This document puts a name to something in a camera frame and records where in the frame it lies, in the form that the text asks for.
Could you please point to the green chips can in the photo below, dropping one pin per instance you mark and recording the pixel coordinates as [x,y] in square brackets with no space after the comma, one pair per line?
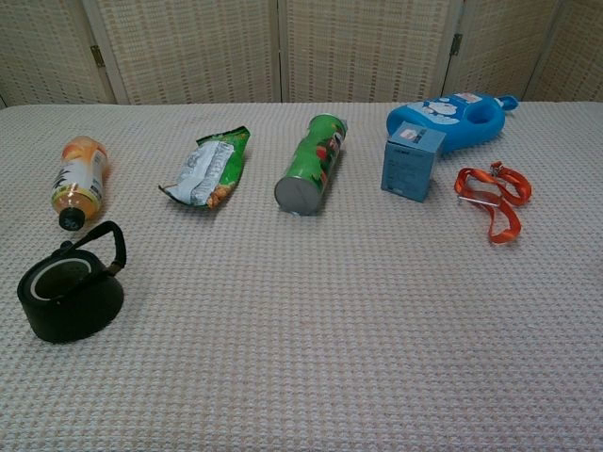
[311,160]

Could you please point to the white woven tablecloth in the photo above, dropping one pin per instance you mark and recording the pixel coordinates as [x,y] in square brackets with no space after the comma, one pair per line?
[301,329]

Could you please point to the green snack bag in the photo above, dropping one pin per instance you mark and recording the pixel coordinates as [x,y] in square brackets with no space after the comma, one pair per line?
[212,165]

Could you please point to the small blue cardboard box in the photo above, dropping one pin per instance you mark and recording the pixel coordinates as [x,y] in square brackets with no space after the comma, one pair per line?
[405,169]

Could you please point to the blue detergent bottle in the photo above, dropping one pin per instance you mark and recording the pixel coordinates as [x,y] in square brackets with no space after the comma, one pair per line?
[443,110]

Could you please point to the beige woven folding screen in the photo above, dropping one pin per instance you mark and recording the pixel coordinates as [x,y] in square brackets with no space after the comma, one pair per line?
[188,47]

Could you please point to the orange juice bottle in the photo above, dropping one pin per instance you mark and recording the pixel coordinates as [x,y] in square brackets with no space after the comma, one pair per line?
[80,174]

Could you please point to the brass screen hinge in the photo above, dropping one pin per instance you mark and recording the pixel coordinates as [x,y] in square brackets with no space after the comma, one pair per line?
[456,44]
[97,55]

